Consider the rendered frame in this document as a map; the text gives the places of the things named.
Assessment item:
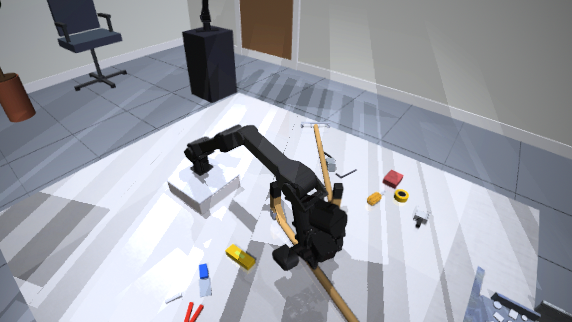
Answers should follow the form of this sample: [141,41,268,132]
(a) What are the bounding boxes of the long scraper with wooden handle and dark grey blade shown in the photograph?
[270,181,358,322]

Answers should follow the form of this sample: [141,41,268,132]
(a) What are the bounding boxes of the pink rectangular block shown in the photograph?
[382,170,404,188]

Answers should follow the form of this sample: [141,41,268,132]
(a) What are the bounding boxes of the blue-handled scraper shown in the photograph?
[199,264,212,297]

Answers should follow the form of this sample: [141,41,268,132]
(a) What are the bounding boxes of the red-handled pliers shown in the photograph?
[184,302,204,322]

